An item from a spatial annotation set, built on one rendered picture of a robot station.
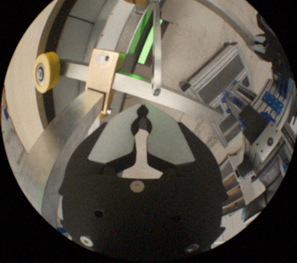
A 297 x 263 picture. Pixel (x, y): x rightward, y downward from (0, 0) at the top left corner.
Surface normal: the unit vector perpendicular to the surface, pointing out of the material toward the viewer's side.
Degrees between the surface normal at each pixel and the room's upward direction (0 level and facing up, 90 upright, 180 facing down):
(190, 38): 0
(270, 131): 90
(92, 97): 90
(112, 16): 0
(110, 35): 0
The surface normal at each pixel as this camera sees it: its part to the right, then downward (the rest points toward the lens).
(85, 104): 0.35, -0.80
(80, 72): 0.02, 0.52
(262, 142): -0.72, -0.59
